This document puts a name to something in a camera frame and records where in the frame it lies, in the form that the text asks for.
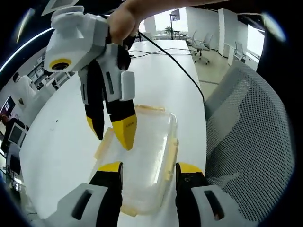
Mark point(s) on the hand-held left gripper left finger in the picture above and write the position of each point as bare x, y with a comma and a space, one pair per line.
99, 196

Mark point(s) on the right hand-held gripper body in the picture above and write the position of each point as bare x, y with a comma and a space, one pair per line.
78, 37

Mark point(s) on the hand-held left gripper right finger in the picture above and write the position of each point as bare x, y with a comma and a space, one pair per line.
198, 198

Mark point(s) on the clear yellow-clipped container lid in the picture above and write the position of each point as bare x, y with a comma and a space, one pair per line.
146, 160

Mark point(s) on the person's right hand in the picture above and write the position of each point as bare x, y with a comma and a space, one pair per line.
123, 23

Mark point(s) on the ceiling air vent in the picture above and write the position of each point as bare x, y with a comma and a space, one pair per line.
59, 6

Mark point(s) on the curved ceiling light strip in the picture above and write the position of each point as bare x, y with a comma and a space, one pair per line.
21, 48

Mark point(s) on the grey mesh office chair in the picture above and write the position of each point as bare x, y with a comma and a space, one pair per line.
251, 146

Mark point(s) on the small dark monitor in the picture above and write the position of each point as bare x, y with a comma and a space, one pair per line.
7, 105

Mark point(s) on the stand with small screen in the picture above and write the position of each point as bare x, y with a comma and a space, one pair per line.
174, 21

